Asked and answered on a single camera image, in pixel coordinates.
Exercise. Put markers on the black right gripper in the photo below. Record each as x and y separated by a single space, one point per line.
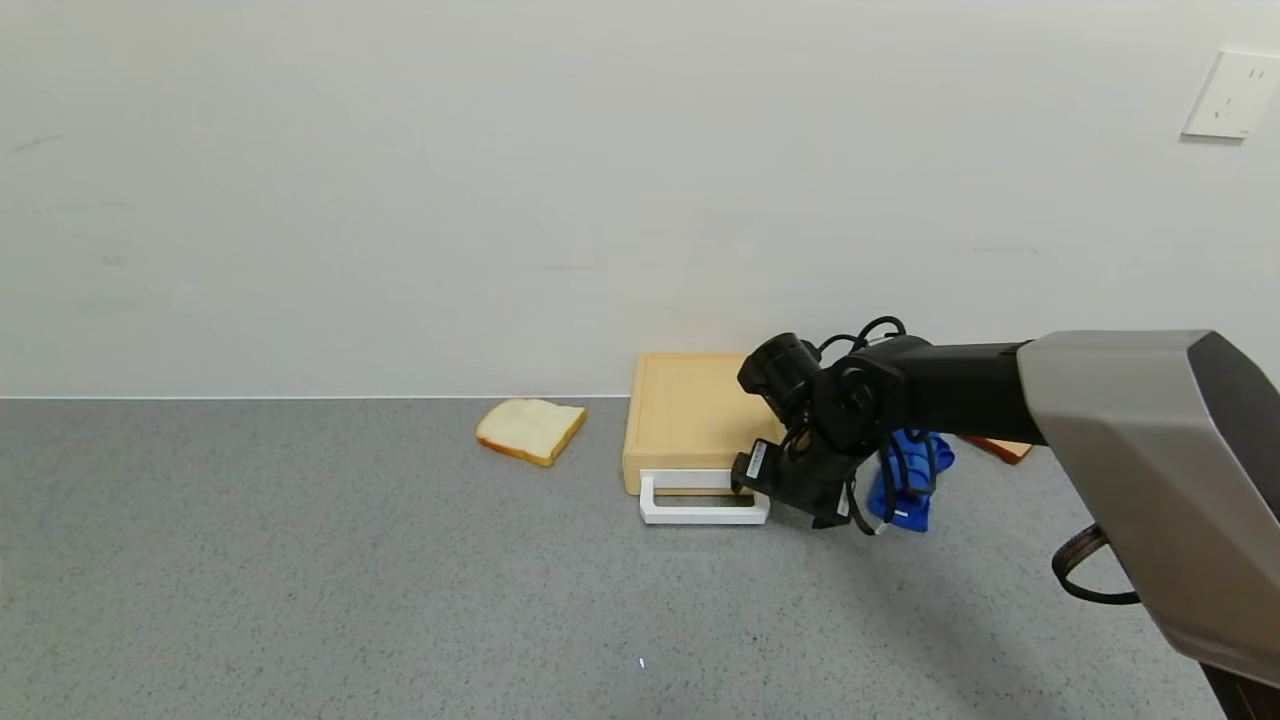
755 465

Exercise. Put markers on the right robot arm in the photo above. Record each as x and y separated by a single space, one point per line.
1120 420

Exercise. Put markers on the yellow drawer cabinet case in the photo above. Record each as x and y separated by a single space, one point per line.
690 410

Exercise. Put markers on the blue rolled cloth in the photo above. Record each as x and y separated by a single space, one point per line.
915 505

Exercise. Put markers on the brown toast slice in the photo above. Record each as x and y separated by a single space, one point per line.
1005 449

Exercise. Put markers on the white bread slice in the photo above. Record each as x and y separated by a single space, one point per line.
528 430

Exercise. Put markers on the white wall socket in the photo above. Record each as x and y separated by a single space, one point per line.
1232 95

